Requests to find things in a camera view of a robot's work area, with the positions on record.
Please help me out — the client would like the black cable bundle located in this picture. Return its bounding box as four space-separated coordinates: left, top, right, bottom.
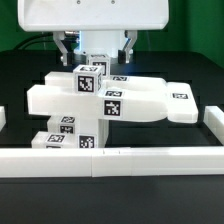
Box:
13 31 56 52

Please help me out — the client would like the white chair seat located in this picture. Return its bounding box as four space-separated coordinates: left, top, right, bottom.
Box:
75 119 109 148

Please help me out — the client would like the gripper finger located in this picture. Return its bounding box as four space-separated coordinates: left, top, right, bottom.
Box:
118 30 138 64
53 31 74 66

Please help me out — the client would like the white tagged cube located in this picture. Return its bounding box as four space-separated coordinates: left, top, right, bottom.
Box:
73 65 103 95
86 54 110 77

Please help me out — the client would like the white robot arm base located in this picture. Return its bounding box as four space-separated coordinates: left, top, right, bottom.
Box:
74 30 126 62

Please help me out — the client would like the white U-shaped obstacle fence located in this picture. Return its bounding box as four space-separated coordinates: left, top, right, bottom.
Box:
0 106 224 179

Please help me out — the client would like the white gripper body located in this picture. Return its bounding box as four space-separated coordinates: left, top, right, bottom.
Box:
17 0 169 32

